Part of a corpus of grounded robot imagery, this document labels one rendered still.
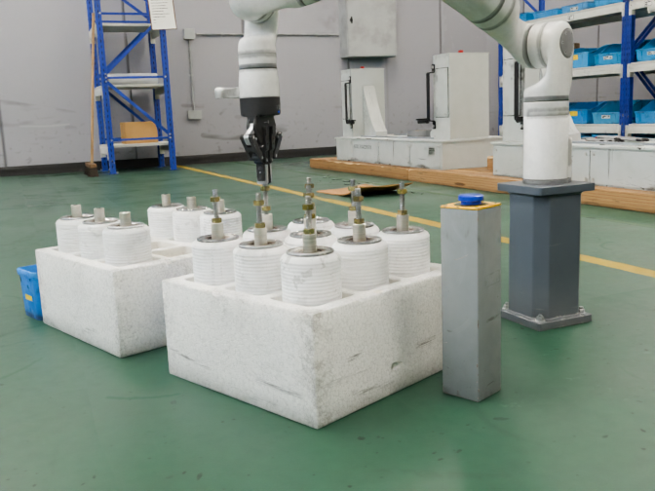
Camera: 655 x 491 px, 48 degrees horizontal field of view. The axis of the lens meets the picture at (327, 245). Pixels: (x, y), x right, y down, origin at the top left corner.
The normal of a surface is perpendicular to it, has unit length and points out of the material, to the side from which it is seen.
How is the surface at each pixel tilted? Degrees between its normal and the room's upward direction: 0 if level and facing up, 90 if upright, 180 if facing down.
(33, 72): 90
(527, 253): 90
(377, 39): 90
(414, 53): 90
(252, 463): 0
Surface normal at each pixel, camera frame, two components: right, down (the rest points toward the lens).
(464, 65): 0.40, 0.14
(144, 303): 0.68, 0.11
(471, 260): -0.69, 0.16
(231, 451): -0.04, -0.98
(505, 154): -0.92, 0.11
